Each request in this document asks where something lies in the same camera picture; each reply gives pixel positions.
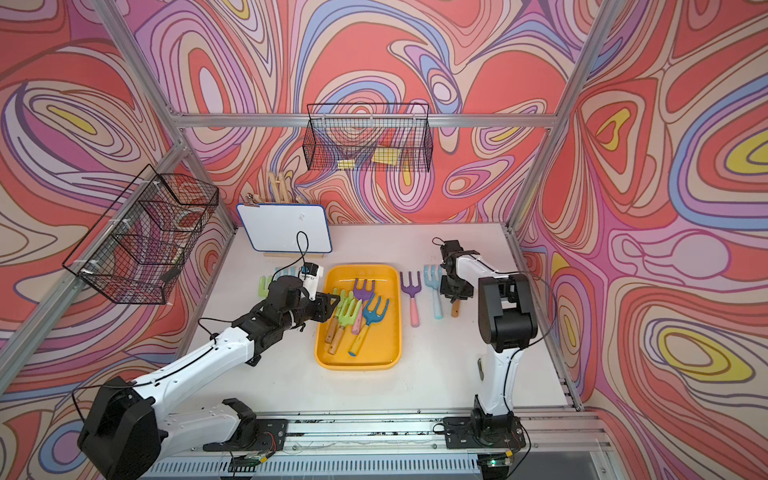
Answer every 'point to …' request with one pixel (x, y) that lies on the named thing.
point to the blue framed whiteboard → (286, 227)
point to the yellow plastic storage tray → (381, 346)
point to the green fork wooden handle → (345, 320)
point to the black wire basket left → (132, 248)
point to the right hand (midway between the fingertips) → (458, 301)
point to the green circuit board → (244, 463)
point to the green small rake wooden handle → (456, 308)
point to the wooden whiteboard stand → (292, 255)
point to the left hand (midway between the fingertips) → (337, 298)
